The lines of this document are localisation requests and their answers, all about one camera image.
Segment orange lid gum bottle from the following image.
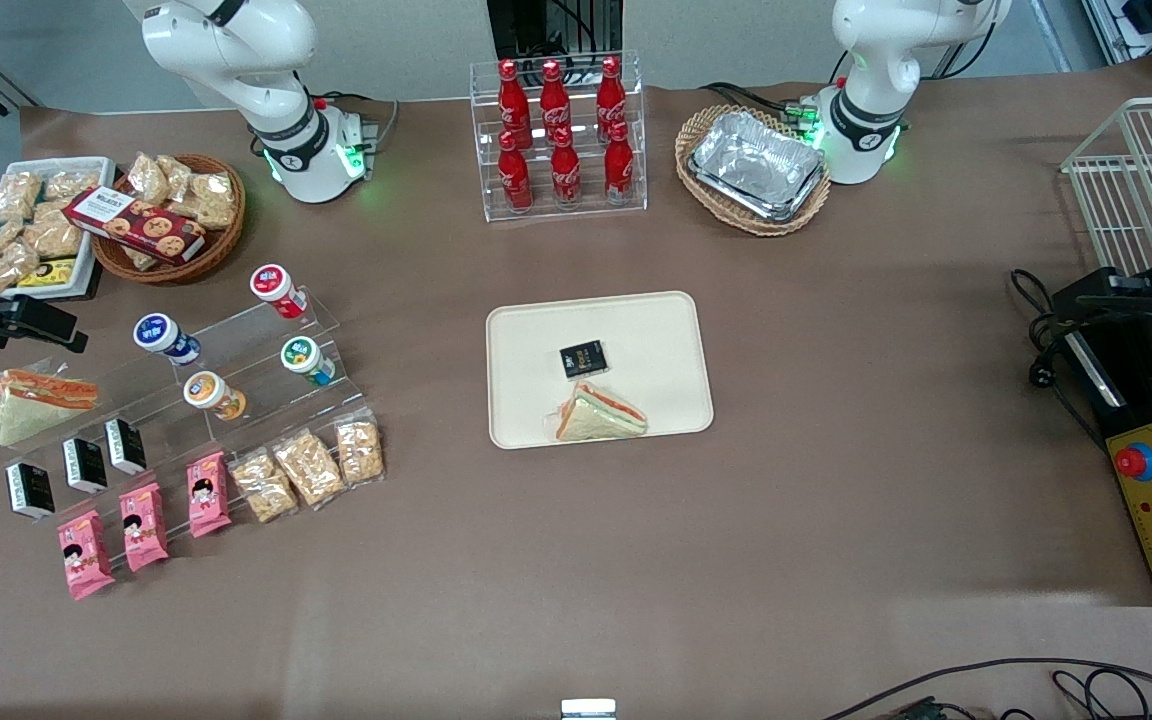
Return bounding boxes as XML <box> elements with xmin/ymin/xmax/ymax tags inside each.
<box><xmin>183</xmin><ymin>371</ymin><xmax>247</xmax><ymax>422</ymax></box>

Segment clear peanut brittle packet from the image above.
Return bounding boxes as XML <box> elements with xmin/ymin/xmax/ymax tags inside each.
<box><xmin>334</xmin><ymin>408</ymin><xmax>385</xmax><ymax>488</ymax></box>
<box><xmin>271</xmin><ymin>428</ymin><xmax>347</xmax><ymax>511</ymax></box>
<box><xmin>229</xmin><ymin>448</ymin><xmax>299</xmax><ymax>524</ymax></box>

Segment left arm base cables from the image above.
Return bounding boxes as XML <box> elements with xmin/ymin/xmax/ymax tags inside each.
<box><xmin>699</xmin><ymin>80</ymin><xmax>822</xmax><ymax>129</ymax></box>

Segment pink snack packet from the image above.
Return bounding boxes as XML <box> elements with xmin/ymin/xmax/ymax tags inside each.
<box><xmin>118</xmin><ymin>482</ymin><xmax>170</xmax><ymax>573</ymax></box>
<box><xmin>186</xmin><ymin>451</ymin><xmax>233</xmax><ymax>539</ymax></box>
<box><xmin>57</xmin><ymin>510</ymin><xmax>116</xmax><ymax>601</ymax></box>

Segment round wicker snack basket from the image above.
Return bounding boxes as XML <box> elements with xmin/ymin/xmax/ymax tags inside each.
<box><xmin>91</xmin><ymin>153</ymin><xmax>247</xmax><ymax>285</ymax></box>

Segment red cola bottle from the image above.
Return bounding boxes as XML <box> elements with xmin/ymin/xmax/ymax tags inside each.
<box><xmin>539</xmin><ymin>60</ymin><xmax>573</xmax><ymax>146</ymax></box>
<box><xmin>497</xmin><ymin>58</ymin><xmax>533</xmax><ymax>151</ymax></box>
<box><xmin>603</xmin><ymin>120</ymin><xmax>636</xmax><ymax>202</ymax></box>
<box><xmin>497</xmin><ymin>130</ymin><xmax>535</xmax><ymax>213</ymax></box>
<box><xmin>549</xmin><ymin>125</ymin><xmax>583</xmax><ymax>207</ymax></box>
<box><xmin>595</xmin><ymin>55</ymin><xmax>628</xmax><ymax>141</ymax></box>

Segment small black snack box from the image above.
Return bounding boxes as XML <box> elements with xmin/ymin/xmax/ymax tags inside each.
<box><xmin>62</xmin><ymin>437</ymin><xmax>109</xmax><ymax>495</ymax></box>
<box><xmin>559</xmin><ymin>340</ymin><xmax>609</xmax><ymax>381</ymax></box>
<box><xmin>6</xmin><ymin>460</ymin><xmax>57</xmax><ymax>521</ymax></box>
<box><xmin>104</xmin><ymin>417</ymin><xmax>148</xmax><ymax>476</ymax></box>

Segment dark red cookie box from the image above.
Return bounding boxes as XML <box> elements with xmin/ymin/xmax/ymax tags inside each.
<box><xmin>63</xmin><ymin>187</ymin><xmax>208</xmax><ymax>265</ymax></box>

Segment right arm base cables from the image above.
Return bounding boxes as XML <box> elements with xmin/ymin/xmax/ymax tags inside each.
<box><xmin>308</xmin><ymin>90</ymin><xmax>402</xmax><ymax>153</ymax></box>

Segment wrapped triangle sandwich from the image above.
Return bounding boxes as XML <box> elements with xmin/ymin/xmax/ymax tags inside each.
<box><xmin>543</xmin><ymin>380</ymin><xmax>649</xmax><ymax>443</ymax></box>
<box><xmin>0</xmin><ymin>362</ymin><xmax>100</xmax><ymax>448</ymax></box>

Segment dark right wrist camera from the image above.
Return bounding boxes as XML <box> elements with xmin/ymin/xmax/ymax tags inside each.
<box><xmin>0</xmin><ymin>293</ymin><xmax>89</xmax><ymax>353</ymax></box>

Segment blue lid gum bottle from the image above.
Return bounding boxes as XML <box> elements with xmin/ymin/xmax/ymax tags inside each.
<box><xmin>133</xmin><ymin>313</ymin><xmax>202</xmax><ymax>366</ymax></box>

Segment coiled black floor cable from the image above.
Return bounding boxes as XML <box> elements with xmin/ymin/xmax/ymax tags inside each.
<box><xmin>1051</xmin><ymin>668</ymin><xmax>1152</xmax><ymax>720</ymax></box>

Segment yellow black snack packet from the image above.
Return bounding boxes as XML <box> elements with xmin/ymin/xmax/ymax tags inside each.
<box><xmin>16</xmin><ymin>258</ymin><xmax>78</xmax><ymax>290</ymax></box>

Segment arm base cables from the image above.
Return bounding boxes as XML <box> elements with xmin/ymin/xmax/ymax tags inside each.
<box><xmin>699</xmin><ymin>80</ymin><xmax>822</xmax><ymax>129</ymax></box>
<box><xmin>308</xmin><ymin>90</ymin><xmax>402</xmax><ymax>153</ymax></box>

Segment stacked silver foil trays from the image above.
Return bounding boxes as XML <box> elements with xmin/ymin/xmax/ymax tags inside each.
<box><xmin>688</xmin><ymin>110</ymin><xmax>828</xmax><ymax>223</ymax></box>

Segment red lid gum bottle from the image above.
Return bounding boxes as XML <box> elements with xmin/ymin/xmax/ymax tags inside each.
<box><xmin>249</xmin><ymin>263</ymin><xmax>309</xmax><ymax>321</ymax></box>

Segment beige plastic tray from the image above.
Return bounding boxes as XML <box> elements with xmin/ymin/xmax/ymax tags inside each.
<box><xmin>485</xmin><ymin>291</ymin><xmax>715</xmax><ymax>451</ymax></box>

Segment metal shelf frame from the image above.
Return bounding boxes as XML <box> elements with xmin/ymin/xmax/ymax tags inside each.
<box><xmin>1081</xmin><ymin>0</ymin><xmax>1152</xmax><ymax>73</ymax></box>

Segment clear acrylic stepped display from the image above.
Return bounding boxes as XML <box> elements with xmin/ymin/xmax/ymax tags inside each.
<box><xmin>0</xmin><ymin>285</ymin><xmax>372</xmax><ymax>531</ymax></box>

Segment white wire basket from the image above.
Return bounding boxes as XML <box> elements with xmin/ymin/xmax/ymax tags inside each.
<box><xmin>1061</xmin><ymin>95</ymin><xmax>1152</xmax><ymax>277</ymax></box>

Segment black frame behind table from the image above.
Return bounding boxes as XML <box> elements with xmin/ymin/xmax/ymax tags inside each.
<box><xmin>486</xmin><ymin>0</ymin><xmax>625</xmax><ymax>61</ymax></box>

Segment black equipment box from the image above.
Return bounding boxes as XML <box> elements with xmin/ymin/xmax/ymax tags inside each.
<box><xmin>1051</xmin><ymin>215</ymin><xmax>1152</xmax><ymax>607</ymax></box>

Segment wicker basket with foil trays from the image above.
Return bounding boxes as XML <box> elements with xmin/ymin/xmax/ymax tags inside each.
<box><xmin>675</xmin><ymin>104</ymin><xmax>833</xmax><ymax>237</ymax></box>

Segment black power cable with plug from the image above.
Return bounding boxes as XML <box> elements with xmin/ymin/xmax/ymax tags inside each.
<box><xmin>1010</xmin><ymin>268</ymin><xmax>1109</xmax><ymax>453</ymax></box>

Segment green lid gum bottle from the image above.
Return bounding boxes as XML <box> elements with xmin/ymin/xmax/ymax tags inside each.
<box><xmin>281</xmin><ymin>336</ymin><xmax>337</xmax><ymax>387</ymax></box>

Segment long black floor cable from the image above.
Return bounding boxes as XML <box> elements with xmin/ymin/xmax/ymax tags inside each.
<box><xmin>821</xmin><ymin>657</ymin><xmax>1152</xmax><ymax>720</ymax></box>

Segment clear acrylic bottle rack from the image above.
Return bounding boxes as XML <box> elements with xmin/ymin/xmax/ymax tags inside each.
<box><xmin>469</xmin><ymin>52</ymin><xmax>649</xmax><ymax>222</ymax></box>

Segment white rectangular snack tray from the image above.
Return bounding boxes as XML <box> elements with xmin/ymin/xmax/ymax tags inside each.
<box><xmin>0</xmin><ymin>157</ymin><xmax>118</xmax><ymax>300</ymax></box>

